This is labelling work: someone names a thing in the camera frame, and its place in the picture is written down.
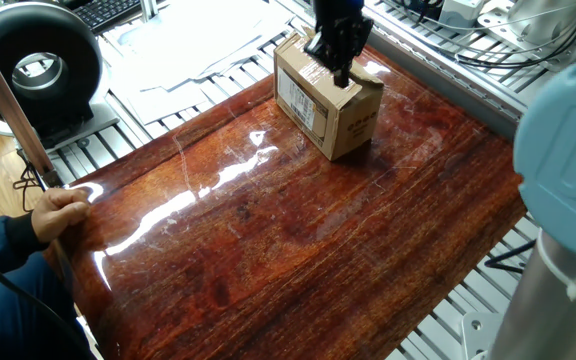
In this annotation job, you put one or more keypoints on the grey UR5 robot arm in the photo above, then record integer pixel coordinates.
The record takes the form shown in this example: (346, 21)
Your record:
(568, 150)

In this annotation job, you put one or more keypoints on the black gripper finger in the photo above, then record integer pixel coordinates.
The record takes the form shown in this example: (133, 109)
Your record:
(353, 45)
(325, 45)

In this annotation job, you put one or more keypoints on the white paper pile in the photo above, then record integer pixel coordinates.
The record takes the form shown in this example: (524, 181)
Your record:
(193, 40)

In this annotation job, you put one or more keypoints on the grey metal fan base plate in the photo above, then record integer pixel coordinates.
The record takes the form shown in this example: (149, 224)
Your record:
(103, 120)

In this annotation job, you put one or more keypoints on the silver metal cylinder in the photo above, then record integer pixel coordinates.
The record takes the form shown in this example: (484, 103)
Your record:
(543, 20)

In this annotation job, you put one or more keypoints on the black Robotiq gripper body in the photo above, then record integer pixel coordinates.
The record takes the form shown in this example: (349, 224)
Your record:
(338, 15)

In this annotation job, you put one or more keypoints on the white adapter box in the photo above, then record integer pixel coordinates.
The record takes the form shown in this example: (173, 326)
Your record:
(460, 12)

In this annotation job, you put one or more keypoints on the brown cardboard box with label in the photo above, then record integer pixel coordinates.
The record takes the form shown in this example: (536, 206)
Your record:
(353, 130)

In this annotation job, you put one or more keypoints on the wood grain table mat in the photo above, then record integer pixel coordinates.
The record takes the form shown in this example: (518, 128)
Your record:
(268, 250)

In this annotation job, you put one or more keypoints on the black computer keyboard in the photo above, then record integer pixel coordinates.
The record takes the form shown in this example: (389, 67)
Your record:
(108, 12)

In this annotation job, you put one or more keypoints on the leg in blue trousers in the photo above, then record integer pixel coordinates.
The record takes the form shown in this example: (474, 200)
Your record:
(8, 325)

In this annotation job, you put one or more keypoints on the brown wooden pole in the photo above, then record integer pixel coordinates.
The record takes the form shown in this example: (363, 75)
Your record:
(8, 100)

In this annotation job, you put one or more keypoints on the silver robot base mounting plate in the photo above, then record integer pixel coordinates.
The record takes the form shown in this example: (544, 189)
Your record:
(478, 340)

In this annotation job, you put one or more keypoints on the white paper sheet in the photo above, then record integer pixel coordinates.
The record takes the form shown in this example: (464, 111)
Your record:
(168, 102)

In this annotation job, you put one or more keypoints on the person's bare hand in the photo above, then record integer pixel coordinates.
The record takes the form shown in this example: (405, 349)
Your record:
(60, 212)

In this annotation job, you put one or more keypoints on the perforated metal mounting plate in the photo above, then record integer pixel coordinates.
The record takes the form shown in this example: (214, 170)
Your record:
(498, 20)

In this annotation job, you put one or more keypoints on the short aluminium profile post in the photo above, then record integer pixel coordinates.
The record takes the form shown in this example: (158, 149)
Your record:
(149, 10)

